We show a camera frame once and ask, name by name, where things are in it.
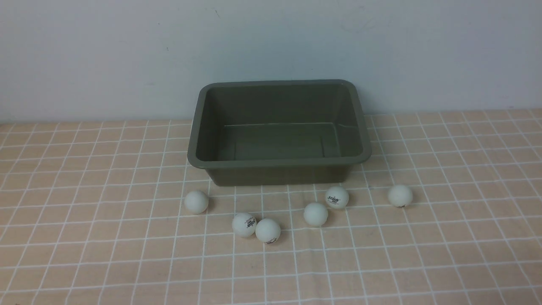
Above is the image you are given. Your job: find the plain white ping-pong ball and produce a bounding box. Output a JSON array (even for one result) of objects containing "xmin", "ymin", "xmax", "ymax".
[{"xmin": 303, "ymin": 202, "xmax": 329, "ymax": 227}]

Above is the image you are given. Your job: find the printed white ping-pong ball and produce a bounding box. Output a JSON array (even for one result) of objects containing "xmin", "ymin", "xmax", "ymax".
[
  {"xmin": 232, "ymin": 213, "xmax": 257, "ymax": 238},
  {"xmin": 324, "ymin": 186, "xmax": 350, "ymax": 210}
]

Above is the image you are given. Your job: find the olive green plastic bin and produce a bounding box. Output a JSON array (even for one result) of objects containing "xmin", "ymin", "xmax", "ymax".
[{"xmin": 187, "ymin": 79, "xmax": 372, "ymax": 186}]

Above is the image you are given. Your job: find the orange checked tablecloth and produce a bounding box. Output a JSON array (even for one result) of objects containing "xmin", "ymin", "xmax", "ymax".
[{"xmin": 0, "ymin": 109, "xmax": 542, "ymax": 305}]

